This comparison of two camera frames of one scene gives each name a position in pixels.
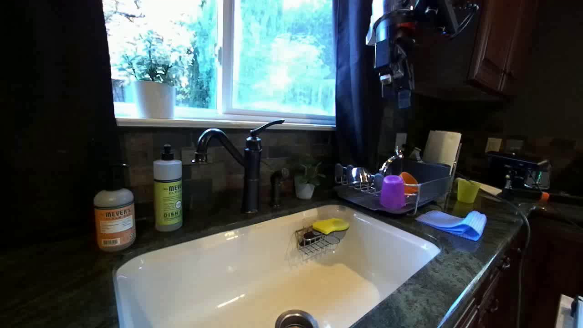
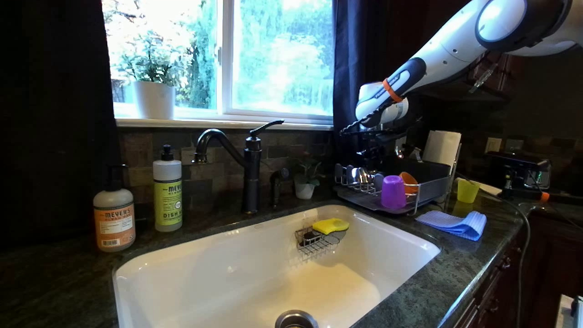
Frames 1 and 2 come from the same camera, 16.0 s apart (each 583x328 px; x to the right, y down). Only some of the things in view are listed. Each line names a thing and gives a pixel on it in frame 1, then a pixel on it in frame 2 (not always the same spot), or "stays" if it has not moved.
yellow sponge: [327, 226] stays
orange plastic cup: [411, 184] stays
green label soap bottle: [168, 191] stays
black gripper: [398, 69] -> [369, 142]
